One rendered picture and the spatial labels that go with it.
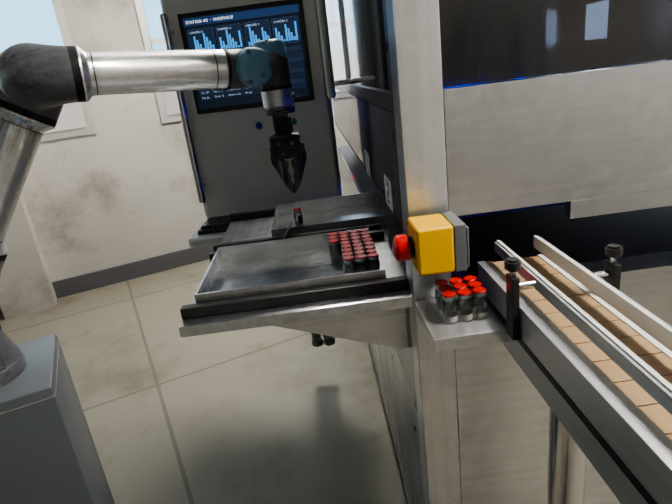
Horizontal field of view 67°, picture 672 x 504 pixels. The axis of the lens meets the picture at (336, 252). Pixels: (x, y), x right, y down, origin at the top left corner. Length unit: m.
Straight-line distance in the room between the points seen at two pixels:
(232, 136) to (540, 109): 1.19
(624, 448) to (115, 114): 3.60
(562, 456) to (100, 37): 3.56
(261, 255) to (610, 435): 0.81
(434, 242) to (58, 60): 0.70
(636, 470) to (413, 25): 0.59
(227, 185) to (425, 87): 1.18
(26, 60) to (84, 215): 2.89
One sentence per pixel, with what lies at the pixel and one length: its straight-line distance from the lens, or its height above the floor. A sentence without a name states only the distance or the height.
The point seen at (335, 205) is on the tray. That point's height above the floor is 0.89.
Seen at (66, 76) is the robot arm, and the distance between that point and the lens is 1.02.
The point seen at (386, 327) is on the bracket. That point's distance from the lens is 0.99.
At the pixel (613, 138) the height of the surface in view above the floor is 1.11.
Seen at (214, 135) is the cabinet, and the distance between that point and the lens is 1.83.
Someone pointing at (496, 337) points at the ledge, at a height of 0.87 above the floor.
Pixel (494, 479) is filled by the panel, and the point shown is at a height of 0.47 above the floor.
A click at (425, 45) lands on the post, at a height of 1.27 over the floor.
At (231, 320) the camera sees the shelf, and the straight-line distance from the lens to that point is 0.88.
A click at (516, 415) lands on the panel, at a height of 0.62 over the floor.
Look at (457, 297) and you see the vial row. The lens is 0.79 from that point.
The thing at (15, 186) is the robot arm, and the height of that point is 1.12.
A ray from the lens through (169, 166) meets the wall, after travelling 3.89.
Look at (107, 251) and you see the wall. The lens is 3.95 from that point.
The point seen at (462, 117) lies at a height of 1.17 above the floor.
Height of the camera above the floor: 1.25
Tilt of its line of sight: 20 degrees down
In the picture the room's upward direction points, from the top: 7 degrees counter-clockwise
